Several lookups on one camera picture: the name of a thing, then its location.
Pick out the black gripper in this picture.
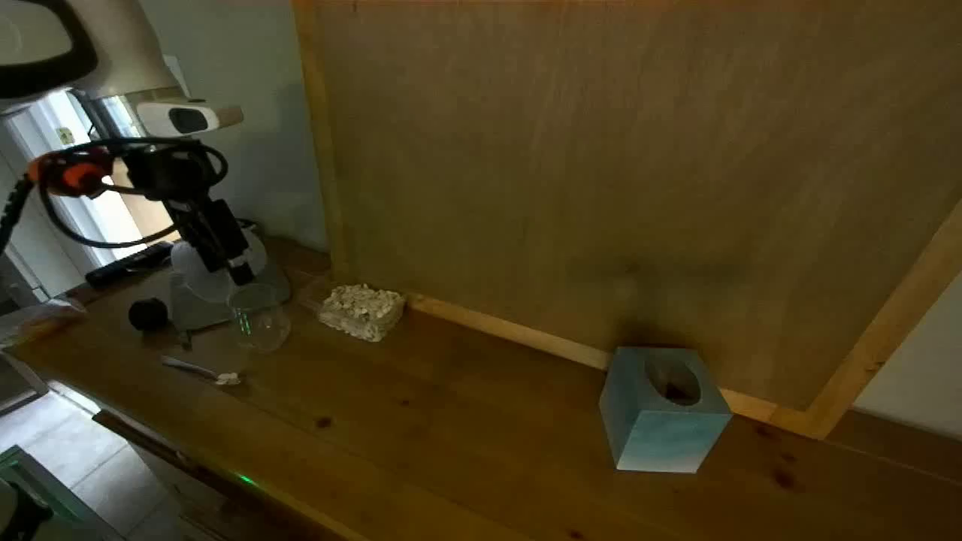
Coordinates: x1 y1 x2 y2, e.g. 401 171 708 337
127 140 254 285

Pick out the clear plastic measuring jug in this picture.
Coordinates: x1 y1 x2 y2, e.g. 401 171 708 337
228 285 291 355

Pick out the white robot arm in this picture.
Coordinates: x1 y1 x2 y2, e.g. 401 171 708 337
0 0 254 285

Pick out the grey quilted pot holder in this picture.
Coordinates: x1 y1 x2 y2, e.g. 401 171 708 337
168 233 273 330

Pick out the small black round object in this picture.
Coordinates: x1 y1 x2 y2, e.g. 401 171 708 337
127 299 171 334

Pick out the small spoon with white tip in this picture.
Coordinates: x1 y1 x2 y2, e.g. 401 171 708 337
162 357 244 387

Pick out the light blue wooden block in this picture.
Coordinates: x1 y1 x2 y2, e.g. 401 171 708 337
599 346 730 474

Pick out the large wooden backboard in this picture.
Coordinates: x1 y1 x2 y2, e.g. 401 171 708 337
291 0 962 436

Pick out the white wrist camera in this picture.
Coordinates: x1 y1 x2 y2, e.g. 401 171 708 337
136 99 244 137

